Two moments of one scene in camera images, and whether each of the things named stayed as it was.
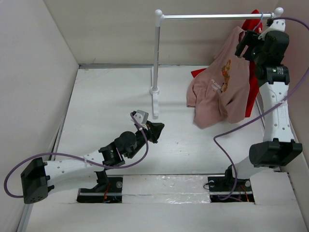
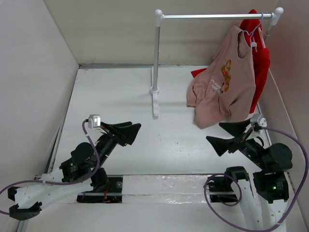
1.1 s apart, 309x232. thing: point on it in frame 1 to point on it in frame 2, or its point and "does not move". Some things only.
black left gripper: (154, 129) to (127, 132)
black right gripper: (250, 38) to (236, 128)
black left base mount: (107, 190) does not move
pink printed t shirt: (221, 92) does not move
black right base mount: (223, 186) does not move
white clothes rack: (159, 16) does not move
